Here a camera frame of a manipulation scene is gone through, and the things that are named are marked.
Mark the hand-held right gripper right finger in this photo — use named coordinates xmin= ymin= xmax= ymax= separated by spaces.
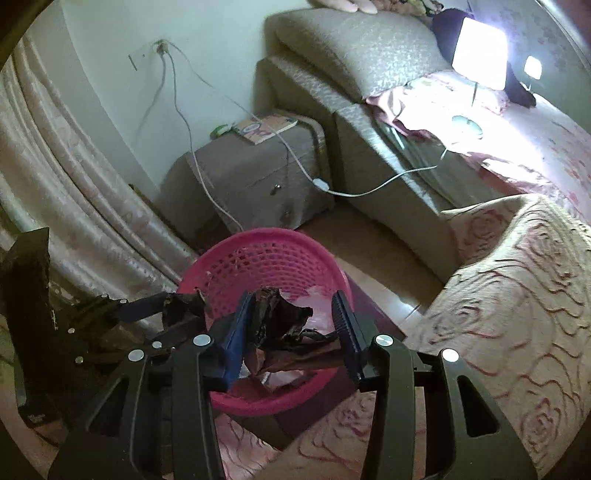
xmin=332 ymin=291 xmax=541 ymax=480

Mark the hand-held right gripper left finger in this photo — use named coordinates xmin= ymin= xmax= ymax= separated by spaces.
xmin=48 ymin=292 xmax=256 ymax=480

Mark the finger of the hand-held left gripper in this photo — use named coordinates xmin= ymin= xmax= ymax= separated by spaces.
xmin=115 ymin=291 xmax=185 ymax=324
xmin=148 ymin=318 xmax=208 ymax=352

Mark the dark garment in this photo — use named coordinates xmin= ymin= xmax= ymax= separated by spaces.
xmin=161 ymin=286 xmax=345 ymax=377

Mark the white tissue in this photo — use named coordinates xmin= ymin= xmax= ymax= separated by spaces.
xmin=295 ymin=285 xmax=334 ymax=324

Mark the pink plastic basket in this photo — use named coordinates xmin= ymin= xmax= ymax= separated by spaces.
xmin=177 ymin=228 xmax=356 ymax=418

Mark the beige patterned curtain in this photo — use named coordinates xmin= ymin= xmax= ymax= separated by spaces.
xmin=0 ymin=34 xmax=199 ymax=324

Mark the grey mattress cover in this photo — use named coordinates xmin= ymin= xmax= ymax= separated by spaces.
xmin=374 ymin=117 xmax=467 ymax=204

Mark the colourful paperback book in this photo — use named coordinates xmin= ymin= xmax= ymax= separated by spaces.
xmin=233 ymin=115 xmax=298 ymax=145

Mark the pink floral bedsheet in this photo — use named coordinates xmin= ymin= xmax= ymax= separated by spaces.
xmin=365 ymin=71 xmax=591 ymax=217

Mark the grey bed pillow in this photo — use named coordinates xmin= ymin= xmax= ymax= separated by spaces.
xmin=268 ymin=8 xmax=455 ymax=100

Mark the white table lamp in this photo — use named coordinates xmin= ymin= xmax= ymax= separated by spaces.
xmin=450 ymin=17 xmax=509 ymax=141

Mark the dark blue cushion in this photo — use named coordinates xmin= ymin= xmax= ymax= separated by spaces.
xmin=431 ymin=8 xmax=536 ymax=109

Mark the pink plush toy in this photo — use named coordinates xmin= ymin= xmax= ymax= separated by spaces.
xmin=308 ymin=0 xmax=379 ymax=14

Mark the brown plush toy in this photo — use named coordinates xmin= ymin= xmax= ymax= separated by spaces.
xmin=374 ymin=0 xmax=444 ymax=18

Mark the white charger cable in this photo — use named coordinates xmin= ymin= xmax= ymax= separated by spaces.
xmin=168 ymin=53 xmax=245 ymax=234

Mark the white lamp cable with switch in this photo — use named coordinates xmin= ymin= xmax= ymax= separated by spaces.
xmin=164 ymin=44 xmax=451 ymax=199

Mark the beige bed frame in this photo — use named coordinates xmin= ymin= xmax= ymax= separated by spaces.
xmin=255 ymin=55 xmax=462 ymax=282

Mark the thin grey cable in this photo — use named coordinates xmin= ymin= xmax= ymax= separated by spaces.
xmin=134 ymin=55 xmax=166 ymax=134

